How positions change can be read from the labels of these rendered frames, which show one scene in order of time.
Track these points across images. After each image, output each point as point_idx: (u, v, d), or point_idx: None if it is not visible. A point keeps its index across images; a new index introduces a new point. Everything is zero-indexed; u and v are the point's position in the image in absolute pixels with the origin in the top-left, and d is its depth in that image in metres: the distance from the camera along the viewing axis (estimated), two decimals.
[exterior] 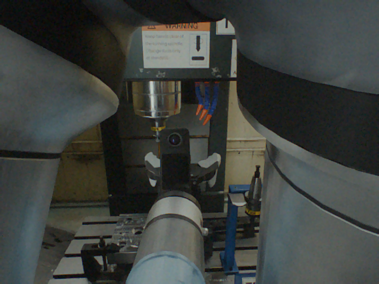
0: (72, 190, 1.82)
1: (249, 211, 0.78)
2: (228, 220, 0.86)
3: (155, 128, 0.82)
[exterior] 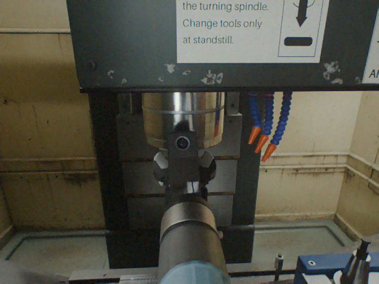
0: (62, 216, 1.50)
1: None
2: None
3: None
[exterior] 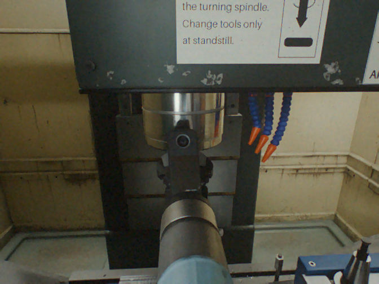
0: (62, 216, 1.50)
1: None
2: None
3: None
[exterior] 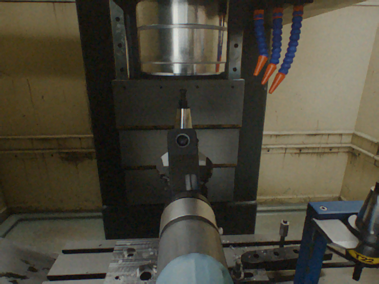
0: (58, 198, 1.45)
1: (358, 255, 0.41)
2: (305, 264, 0.49)
3: None
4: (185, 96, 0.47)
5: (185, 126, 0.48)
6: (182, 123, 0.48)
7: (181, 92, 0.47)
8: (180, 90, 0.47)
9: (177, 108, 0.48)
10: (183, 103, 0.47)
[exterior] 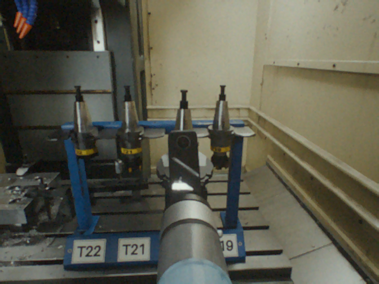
0: None
1: (75, 150, 0.59)
2: (69, 169, 0.66)
3: None
4: (185, 96, 0.47)
5: (186, 127, 0.48)
6: (183, 124, 0.48)
7: (182, 93, 0.47)
8: (181, 91, 0.47)
9: (177, 109, 0.48)
10: (183, 104, 0.47)
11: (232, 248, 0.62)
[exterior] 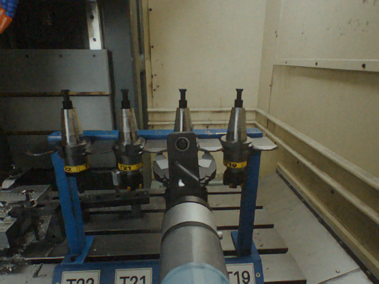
0: None
1: (64, 166, 0.49)
2: (57, 186, 0.57)
3: None
4: (184, 95, 0.47)
5: (185, 125, 0.48)
6: (182, 123, 0.48)
7: (181, 92, 0.47)
8: (180, 89, 0.47)
9: (177, 108, 0.48)
10: (183, 103, 0.47)
11: (249, 281, 0.53)
